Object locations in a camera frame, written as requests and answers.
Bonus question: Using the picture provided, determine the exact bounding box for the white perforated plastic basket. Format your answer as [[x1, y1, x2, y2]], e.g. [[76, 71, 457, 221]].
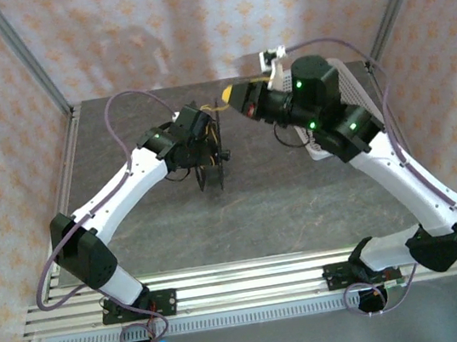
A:
[[277, 50, 389, 166]]

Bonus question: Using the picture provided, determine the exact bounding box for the black cable spool yellow core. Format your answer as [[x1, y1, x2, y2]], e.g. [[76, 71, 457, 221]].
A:
[[184, 101, 237, 195]]

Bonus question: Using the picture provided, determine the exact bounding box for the thin black left wrist cable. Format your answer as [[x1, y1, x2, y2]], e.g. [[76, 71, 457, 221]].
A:
[[163, 166, 193, 185]]

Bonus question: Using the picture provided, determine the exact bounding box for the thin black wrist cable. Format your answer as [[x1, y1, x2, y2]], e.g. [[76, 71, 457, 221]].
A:
[[163, 166, 193, 185], [271, 120, 300, 153]]

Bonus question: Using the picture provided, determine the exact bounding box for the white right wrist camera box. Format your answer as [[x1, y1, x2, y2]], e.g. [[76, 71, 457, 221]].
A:
[[257, 44, 293, 91]]

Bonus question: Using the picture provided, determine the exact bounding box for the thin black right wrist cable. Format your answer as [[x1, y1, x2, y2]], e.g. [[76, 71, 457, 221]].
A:
[[271, 120, 300, 153]]

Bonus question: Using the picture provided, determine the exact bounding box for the aluminium table side rail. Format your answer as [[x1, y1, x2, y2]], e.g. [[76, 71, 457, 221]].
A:
[[364, 53, 457, 250], [12, 105, 109, 304]]

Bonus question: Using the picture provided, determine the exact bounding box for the aluminium mounting rail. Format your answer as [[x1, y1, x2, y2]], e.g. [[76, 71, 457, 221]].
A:
[[16, 226, 457, 342]]

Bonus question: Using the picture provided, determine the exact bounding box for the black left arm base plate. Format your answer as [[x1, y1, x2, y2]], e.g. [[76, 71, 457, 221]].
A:
[[99, 288, 180, 328]]

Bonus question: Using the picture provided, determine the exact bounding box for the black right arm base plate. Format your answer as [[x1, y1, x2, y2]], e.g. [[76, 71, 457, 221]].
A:
[[322, 254, 403, 293]]

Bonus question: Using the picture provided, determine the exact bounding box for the grey slotted cable duct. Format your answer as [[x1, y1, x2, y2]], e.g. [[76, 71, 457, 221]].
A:
[[43, 293, 362, 342]]

